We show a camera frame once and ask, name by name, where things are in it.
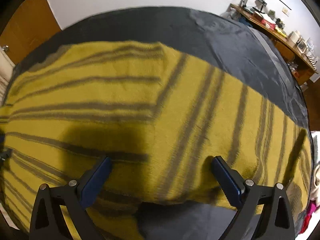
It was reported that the brown wooden door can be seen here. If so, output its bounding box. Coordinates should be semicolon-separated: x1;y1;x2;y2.
1;0;61;64

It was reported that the black satin bed sheet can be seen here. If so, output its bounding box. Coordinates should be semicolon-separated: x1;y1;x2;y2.
2;7;313;239

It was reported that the wooden desk with clutter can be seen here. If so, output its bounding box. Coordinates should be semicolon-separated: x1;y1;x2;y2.
228;3;318;86

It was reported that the beige curtain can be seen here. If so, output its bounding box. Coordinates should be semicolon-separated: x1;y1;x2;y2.
0;48;15;103

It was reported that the red floral bedding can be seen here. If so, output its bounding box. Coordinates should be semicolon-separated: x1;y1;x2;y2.
297;132;320;235

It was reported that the mustard striped knit sweater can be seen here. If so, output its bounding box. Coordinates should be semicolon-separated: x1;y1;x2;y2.
1;41;311;239

